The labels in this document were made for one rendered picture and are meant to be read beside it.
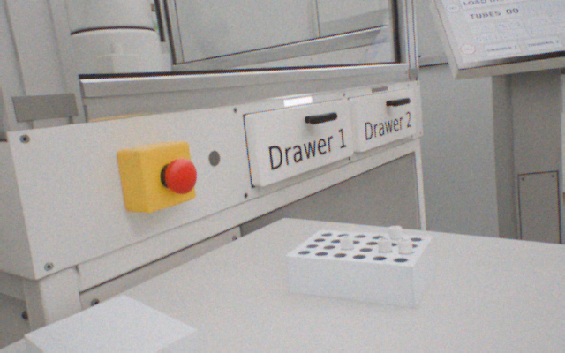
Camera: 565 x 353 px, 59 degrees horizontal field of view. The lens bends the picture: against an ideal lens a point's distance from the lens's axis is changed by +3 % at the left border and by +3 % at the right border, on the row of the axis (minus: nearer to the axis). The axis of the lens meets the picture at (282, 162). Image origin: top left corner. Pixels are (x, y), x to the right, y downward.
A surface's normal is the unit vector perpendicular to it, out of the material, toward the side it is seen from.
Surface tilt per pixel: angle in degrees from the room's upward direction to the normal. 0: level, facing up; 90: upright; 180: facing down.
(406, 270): 90
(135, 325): 0
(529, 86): 90
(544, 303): 0
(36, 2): 90
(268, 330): 0
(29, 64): 90
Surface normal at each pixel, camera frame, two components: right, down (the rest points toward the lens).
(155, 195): 0.79, 0.00
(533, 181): 0.00, 0.14
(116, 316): -0.11, -0.98
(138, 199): -0.60, 0.18
